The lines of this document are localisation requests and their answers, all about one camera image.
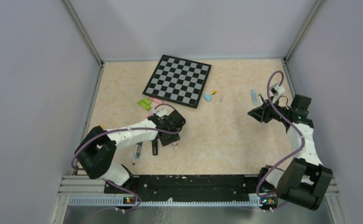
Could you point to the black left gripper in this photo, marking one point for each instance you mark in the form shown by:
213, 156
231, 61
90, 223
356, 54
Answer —
174, 137

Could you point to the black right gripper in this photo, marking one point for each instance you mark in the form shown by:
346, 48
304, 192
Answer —
260, 113

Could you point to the black highlighter blue cap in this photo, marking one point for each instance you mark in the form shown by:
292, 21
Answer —
154, 147

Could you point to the light blue highlighter body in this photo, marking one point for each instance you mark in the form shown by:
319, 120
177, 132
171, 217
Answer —
254, 97

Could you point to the light blue highlighter cap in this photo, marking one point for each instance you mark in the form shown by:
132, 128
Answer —
207, 97

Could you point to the green ink clear pen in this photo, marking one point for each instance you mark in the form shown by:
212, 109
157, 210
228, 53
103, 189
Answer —
260, 98

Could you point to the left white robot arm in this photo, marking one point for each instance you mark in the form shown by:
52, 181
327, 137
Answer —
97, 150

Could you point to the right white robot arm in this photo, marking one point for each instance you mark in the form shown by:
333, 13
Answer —
299, 178

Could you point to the pink highlighter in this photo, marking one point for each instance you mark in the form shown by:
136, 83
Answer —
155, 100

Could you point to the black grey chessboard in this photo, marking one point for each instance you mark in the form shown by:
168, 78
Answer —
177, 80

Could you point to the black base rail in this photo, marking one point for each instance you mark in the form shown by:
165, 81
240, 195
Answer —
234, 183

